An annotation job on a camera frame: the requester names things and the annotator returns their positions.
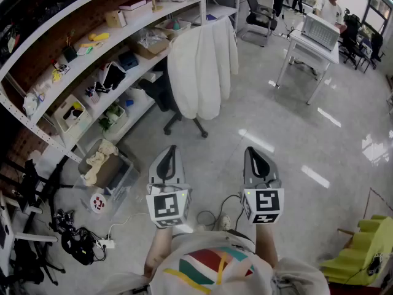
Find white power strip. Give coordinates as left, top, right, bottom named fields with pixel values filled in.
left=96, top=238, right=117, bottom=250

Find black swivel chair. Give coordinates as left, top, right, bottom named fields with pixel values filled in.
left=139, top=37, right=209, bottom=139

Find white basket with greens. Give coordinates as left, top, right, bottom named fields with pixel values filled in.
left=97, top=102, right=129, bottom=134

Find black bags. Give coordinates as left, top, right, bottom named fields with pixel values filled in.
left=0, top=0, right=73, bottom=63

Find pile of black cables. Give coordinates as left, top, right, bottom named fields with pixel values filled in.
left=53, top=208, right=107, bottom=266

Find stack of pastel flat boxes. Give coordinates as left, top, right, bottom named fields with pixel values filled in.
left=119, top=0, right=149, bottom=12

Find black office chair with headrest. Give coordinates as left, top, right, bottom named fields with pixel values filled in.
left=338, top=7, right=385, bottom=74

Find black cable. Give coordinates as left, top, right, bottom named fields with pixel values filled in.
left=195, top=194, right=246, bottom=232

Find white table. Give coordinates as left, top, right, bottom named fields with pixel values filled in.
left=274, top=28, right=340, bottom=106

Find black pen holder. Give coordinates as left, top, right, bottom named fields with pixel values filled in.
left=61, top=44, right=79, bottom=64

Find cup of pens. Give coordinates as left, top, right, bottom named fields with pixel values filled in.
left=85, top=85, right=101, bottom=104

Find person's left forearm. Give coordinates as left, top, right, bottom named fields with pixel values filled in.
left=143, top=226, right=173, bottom=278

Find cardboard box with plastic wrap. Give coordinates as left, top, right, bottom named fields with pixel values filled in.
left=134, top=28, right=171, bottom=61

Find person's white shoe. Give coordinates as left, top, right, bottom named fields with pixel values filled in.
left=218, top=214, right=232, bottom=231

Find black and white bag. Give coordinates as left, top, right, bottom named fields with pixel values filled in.
left=96, top=61, right=128, bottom=92

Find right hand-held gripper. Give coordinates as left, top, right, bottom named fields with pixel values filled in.
left=240, top=147, right=285, bottom=225

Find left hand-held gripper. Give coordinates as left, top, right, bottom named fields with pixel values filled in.
left=146, top=145, right=193, bottom=229

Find beige wooden box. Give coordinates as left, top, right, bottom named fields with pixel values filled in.
left=104, top=9, right=128, bottom=28

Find window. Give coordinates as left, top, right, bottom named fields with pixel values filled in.
left=343, top=0, right=393, bottom=44

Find large white plastic basket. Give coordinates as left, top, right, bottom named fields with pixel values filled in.
left=53, top=94, right=93, bottom=134

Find clear plastic storage bin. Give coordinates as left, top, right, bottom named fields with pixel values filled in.
left=72, top=138, right=141, bottom=209

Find white plastic bag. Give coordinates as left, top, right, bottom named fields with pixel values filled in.
left=22, top=92, right=40, bottom=118

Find yellow and green stationery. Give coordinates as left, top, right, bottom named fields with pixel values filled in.
left=76, top=41, right=104, bottom=57

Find white tray with toys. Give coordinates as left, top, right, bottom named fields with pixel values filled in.
left=154, top=18, right=192, bottom=39

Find white perforated appliance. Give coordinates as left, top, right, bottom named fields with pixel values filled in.
left=301, top=12, right=341, bottom=52

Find black metal stand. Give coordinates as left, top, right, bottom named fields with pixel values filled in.
left=0, top=159, right=68, bottom=286

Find white colour-printed t-shirt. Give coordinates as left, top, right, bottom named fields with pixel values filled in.
left=104, top=229, right=331, bottom=295

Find white metal shelving unit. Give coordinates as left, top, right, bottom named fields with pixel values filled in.
left=199, top=0, right=242, bottom=35
left=0, top=0, right=206, bottom=165

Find person's right forearm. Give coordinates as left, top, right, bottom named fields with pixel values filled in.
left=254, top=222, right=279, bottom=269

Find black chair with metal frame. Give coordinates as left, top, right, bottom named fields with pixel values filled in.
left=240, top=0, right=279, bottom=48

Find dark teal box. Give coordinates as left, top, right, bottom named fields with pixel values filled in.
left=118, top=51, right=139, bottom=71

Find white clothes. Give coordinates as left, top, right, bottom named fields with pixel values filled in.
left=167, top=15, right=239, bottom=121

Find round white and red disc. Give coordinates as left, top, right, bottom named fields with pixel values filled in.
left=89, top=192, right=107, bottom=214

